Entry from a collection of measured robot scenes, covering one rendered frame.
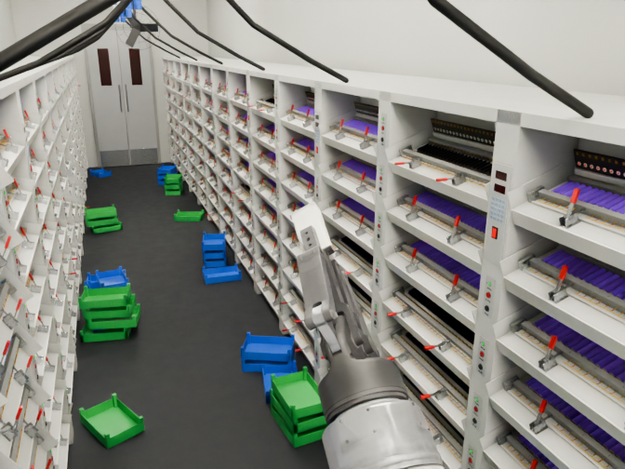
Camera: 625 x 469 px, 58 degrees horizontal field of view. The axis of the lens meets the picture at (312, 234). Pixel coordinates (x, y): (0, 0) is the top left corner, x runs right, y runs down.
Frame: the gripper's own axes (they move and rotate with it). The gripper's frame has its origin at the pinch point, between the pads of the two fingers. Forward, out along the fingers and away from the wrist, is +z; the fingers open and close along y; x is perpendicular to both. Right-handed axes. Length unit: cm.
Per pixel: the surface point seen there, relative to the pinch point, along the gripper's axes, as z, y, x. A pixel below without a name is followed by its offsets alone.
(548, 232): 32, -85, -34
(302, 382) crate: 81, -219, 91
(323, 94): 173, -133, 12
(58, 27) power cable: 50, 11, 26
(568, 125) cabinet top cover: 45, -66, -47
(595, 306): 13, -92, -35
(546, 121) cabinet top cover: 51, -68, -44
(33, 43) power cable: 48, 12, 30
